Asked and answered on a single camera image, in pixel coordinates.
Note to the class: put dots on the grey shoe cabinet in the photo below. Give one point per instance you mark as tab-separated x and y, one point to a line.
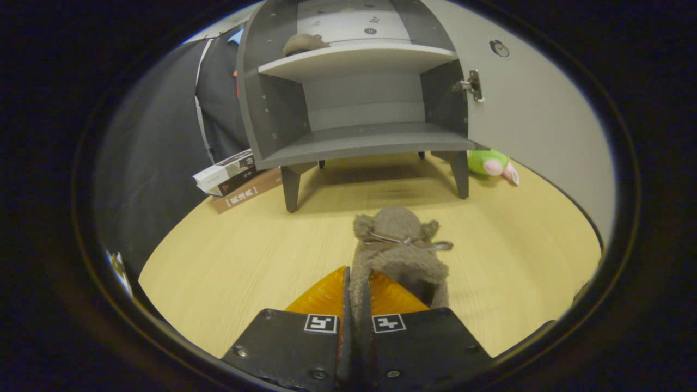
359	139

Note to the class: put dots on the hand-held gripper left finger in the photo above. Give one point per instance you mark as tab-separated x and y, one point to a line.
288	351

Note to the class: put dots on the brown fuzzy shoe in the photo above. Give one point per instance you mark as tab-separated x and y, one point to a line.
304	43
397	261

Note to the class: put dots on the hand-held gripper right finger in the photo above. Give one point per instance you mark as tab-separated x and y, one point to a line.
425	348

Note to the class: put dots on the metal door hinge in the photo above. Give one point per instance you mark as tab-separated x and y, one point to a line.
472	84

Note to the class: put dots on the green and pink plush toy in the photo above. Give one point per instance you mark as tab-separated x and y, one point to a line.
484	162

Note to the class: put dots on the black book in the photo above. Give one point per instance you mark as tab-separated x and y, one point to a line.
239	181

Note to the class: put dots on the brown book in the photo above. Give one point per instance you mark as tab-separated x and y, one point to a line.
245	196

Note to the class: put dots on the black backdrop cloth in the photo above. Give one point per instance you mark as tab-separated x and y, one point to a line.
158	163

